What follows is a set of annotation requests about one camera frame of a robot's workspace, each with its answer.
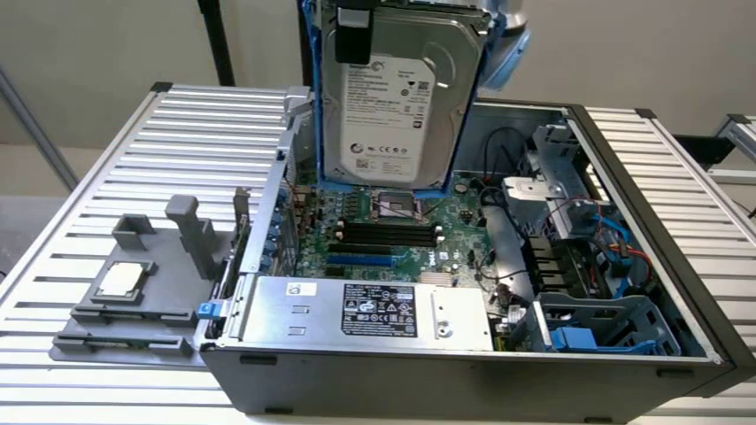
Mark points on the silver hard disk blue carrier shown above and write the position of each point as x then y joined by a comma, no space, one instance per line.
407,88

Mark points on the grey disk bay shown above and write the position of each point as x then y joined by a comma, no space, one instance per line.
614,323

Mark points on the black pole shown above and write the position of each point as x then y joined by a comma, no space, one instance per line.
221,40

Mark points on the CPU socket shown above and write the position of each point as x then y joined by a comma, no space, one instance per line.
397,206

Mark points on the black RAM slot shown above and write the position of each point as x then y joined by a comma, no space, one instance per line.
390,237
390,226
390,231
390,243

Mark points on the metal drive cage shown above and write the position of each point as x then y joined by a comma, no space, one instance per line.
550,177

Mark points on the black expansion slot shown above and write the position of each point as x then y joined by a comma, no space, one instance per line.
361,249

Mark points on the blue expansion slot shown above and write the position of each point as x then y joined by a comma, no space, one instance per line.
359,261

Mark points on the green motherboard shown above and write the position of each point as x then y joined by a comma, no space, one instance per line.
407,261

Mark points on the small chipset heatsink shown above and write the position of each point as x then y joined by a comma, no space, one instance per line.
441,279

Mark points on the grey metal pole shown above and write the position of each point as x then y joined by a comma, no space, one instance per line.
35,133

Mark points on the silver power supply unit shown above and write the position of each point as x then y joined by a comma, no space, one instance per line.
361,310

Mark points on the black fan shroud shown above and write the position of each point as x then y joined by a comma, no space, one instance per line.
558,265

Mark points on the grey parts rack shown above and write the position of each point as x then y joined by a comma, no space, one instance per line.
159,283

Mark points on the blue case latch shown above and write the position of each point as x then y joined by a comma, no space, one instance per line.
211,309

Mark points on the silver CPU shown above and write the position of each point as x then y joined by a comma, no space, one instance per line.
123,278

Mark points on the black open PC case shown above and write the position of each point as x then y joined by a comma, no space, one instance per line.
449,380

